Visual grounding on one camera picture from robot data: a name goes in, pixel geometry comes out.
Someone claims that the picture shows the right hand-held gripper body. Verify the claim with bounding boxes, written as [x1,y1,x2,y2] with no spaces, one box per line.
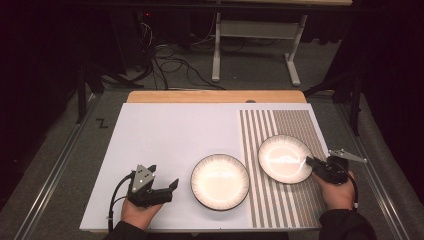
[311,148,369,185]

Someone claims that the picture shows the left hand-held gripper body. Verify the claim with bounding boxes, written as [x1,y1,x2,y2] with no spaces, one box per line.
[126,163,174,208]

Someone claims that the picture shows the white plate with dark rim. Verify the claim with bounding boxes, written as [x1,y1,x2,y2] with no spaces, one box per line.
[189,153,251,212]
[257,134,315,185]

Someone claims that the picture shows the person's right hand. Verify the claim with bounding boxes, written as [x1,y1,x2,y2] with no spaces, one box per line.
[313,169,357,212]

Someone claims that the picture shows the person's left hand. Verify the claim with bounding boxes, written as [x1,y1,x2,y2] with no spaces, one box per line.
[120,196,164,231]

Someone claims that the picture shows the white board sheet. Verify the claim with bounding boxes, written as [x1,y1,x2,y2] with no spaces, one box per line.
[79,102,331,232]

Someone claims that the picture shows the striped beige placemat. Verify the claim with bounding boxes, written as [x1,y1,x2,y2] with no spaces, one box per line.
[237,109,329,229]

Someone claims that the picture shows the black metal stand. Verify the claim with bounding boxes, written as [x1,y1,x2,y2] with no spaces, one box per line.
[303,71,364,137]
[76,63,146,125]

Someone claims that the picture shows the dark device with red light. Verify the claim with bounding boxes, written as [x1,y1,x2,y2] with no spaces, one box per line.
[133,9,193,48]

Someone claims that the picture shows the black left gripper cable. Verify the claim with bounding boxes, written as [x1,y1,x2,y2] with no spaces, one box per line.
[107,171,136,234]

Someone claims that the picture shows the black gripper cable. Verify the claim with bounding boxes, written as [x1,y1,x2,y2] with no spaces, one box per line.
[107,171,136,234]
[346,168,360,211]

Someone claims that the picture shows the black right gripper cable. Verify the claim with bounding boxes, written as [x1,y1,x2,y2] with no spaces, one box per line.
[346,168,360,211]

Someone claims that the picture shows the metal floor rail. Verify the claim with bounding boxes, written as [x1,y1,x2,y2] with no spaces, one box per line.
[13,94,101,240]
[336,103,413,240]

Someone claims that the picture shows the black floor cables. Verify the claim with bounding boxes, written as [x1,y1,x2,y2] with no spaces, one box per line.
[151,44,228,92]

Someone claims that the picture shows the thin wires at dark device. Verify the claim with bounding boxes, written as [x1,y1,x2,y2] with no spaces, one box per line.
[139,21,155,48]

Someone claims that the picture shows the white metal table frame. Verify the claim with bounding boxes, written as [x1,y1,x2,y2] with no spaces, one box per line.
[206,0,354,88]

